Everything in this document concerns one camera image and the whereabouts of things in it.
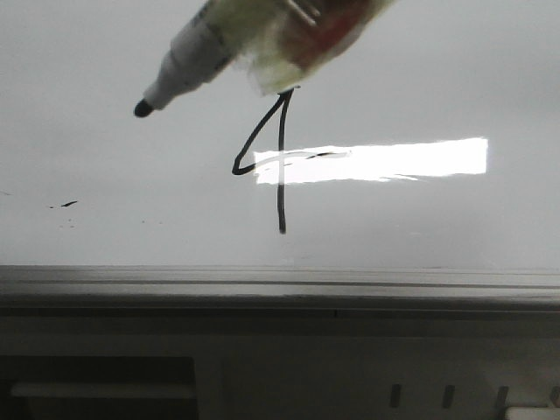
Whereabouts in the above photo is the white whiteboard marker with tape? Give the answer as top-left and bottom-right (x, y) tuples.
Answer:
(134, 1), (391, 118)

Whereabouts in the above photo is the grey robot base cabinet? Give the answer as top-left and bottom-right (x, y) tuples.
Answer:
(1, 306), (559, 419)

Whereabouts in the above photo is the white whiteboard with metal frame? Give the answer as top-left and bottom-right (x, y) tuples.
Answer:
(1, 1), (559, 307)

